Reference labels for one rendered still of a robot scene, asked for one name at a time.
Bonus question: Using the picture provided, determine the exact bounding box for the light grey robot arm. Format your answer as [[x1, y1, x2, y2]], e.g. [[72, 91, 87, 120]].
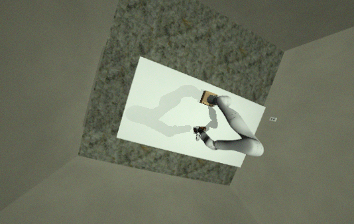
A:
[[202, 95, 264, 156]]

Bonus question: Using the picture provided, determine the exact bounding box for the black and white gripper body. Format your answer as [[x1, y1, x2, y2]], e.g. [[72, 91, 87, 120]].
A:
[[196, 129, 207, 141]]

